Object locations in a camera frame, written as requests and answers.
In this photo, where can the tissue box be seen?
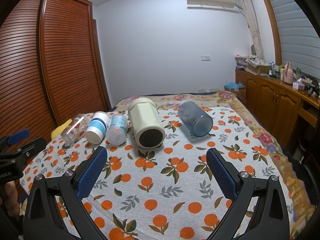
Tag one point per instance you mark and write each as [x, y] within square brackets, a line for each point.
[298, 86]

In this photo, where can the floral bed blanket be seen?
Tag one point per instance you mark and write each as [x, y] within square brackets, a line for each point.
[298, 204]

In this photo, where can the blue item box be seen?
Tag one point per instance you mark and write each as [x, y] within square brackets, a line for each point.
[236, 88]

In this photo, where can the beige floral curtain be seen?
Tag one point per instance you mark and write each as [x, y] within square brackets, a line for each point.
[249, 13]

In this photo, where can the wooden sideboard cabinet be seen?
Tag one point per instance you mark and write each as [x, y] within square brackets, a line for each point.
[276, 105]

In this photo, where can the pink thermos jug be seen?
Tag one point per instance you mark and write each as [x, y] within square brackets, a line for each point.
[288, 73]

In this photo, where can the white wall socket strip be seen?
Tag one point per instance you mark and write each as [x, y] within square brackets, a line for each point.
[208, 90]

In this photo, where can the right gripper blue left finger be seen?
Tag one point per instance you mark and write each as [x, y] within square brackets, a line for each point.
[88, 172]

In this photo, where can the brown louvered wardrobe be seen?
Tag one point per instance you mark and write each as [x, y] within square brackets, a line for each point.
[51, 68]

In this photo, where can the clear glass red characters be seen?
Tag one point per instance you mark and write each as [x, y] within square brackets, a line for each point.
[75, 130]

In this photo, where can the left hand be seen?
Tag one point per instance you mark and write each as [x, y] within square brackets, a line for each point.
[9, 198]

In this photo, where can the cream faceted mug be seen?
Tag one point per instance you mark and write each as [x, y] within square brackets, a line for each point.
[147, 126]

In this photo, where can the cardboard box with cloth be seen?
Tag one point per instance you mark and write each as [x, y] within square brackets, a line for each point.
[257, 66]

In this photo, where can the white wall switch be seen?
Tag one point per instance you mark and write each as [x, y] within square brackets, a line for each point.
[205, 58]

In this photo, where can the grey window blind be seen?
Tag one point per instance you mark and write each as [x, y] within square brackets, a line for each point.
[298, 39]

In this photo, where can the yellow plush toy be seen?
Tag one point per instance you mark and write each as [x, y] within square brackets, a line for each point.
[60, 129]

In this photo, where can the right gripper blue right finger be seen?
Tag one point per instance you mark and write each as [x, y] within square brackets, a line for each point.
[224, 173]

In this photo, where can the blue translucent plastic cup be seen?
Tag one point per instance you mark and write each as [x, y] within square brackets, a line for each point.
[195, 119]

